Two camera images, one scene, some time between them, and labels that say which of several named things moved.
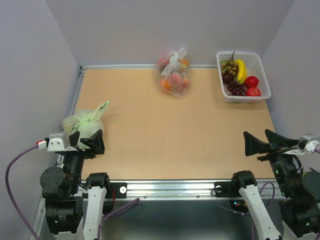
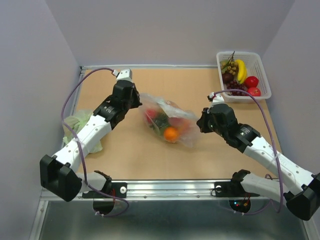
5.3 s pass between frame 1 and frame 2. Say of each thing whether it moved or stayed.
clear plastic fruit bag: moved
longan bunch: stayed
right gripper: moved
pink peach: moved
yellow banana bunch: stayed
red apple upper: stayed
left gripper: moved
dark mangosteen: stayed
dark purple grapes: stayed
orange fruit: moved
